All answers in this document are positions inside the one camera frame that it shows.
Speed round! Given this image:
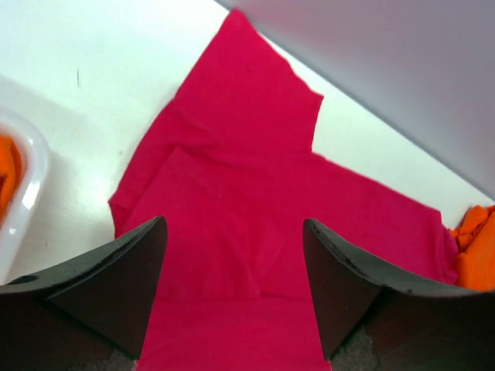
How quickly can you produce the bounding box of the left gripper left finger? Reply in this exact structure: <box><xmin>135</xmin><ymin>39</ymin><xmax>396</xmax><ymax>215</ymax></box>
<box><xmin>1</xmin><ymin>217</ymin><xmax>167</xmax><ymax>370</ymax></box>

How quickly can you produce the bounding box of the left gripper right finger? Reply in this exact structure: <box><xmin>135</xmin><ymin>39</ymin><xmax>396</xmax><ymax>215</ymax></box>
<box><xmin>303</xmin><ymin>219</ymin><xmax>494</xmax><ymax>370</ymax></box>

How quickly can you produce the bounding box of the magenta t shirt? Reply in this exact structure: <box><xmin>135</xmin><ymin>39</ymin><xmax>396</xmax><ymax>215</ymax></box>
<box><xmin>109</xmin><ymin>10</ymin><xmax>457</xmax><ymax>370</ymax></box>

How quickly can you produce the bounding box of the white plastic basket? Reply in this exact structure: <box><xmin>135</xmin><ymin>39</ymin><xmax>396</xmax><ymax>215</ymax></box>
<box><xmin>1</xmin><ymin>107</ymin><xmax>50</xmax><ymax>284</ymax></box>

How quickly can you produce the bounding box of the folded orange t shirt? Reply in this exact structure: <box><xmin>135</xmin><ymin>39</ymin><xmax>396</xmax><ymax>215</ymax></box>
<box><xmin>450</xmin><ymin>206</ymin><xmax>495</xmax><ymax>291</ymax></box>

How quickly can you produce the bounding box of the crumpled orange t shirt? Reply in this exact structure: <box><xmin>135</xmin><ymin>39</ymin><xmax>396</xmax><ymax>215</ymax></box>
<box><xmin>1</xmin><ymin>135</ymin><xmax>22</xmax><ymax>221</ymax></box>

